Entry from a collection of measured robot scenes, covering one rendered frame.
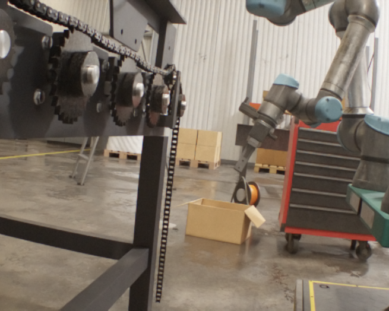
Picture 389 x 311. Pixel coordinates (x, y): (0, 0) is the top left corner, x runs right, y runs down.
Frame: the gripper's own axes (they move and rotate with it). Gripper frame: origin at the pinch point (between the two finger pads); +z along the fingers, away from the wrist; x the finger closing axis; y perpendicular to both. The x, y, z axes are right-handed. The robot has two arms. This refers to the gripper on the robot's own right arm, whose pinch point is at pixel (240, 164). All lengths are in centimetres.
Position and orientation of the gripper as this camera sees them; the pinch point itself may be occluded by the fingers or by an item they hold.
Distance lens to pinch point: 137.6
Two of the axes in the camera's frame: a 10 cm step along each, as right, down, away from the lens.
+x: 0.7, 0.6, 10.0
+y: 8.6, 5.0, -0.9
